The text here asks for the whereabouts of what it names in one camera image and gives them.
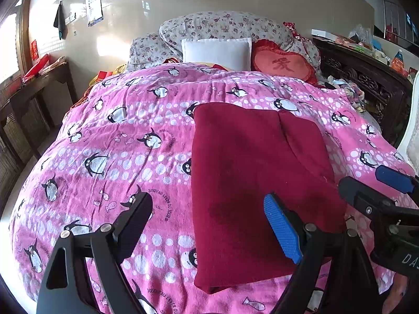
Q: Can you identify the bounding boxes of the dark carved wooden headboard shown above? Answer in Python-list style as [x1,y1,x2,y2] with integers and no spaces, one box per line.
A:
[312,37,413,148]

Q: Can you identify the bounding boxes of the white pillow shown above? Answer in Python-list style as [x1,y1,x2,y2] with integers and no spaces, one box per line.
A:
[181,38,252,71]

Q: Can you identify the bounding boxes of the metal stair railing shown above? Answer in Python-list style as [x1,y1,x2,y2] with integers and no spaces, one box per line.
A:
[381,0,418,47]

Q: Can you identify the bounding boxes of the dark cloth on wall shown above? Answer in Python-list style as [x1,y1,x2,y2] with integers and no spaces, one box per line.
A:
[53,1,66,40]

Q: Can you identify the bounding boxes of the pink penguin blanket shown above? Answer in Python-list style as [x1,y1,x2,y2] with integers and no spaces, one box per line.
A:
[9,63,410,313]

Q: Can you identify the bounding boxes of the wall calendar poster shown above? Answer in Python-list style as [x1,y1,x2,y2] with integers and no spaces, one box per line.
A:
[85,0,104,27]

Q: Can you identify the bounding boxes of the dark wooden side table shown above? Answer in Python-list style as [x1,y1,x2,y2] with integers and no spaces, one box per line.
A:
[1,62,78,211]

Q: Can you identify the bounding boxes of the red heart cushion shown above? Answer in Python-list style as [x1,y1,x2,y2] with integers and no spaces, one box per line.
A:
[251,39,317,84]

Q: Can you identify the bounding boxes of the white upholstered chair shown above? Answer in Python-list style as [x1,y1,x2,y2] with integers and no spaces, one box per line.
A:
[397,74,418,174]

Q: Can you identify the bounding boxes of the floral quilt bundle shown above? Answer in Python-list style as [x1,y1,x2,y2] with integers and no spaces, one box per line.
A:
[126,11,321,72]

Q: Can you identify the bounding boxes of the dark red sweater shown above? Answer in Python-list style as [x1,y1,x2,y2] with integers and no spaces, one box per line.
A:
[191,103,346,294]

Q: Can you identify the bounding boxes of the colourful clothes pile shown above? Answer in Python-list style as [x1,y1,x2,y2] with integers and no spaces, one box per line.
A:
[327,75,366,113]

